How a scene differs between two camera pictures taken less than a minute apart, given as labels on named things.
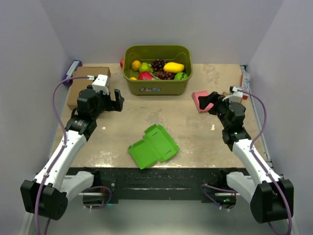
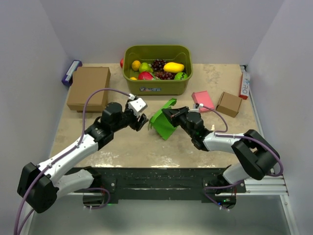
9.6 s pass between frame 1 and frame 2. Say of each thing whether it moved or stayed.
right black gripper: moved
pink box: stayed
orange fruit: stayed
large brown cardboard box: stayed
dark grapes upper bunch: stayed
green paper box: moved
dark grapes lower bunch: stayed
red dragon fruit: stayed
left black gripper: moved
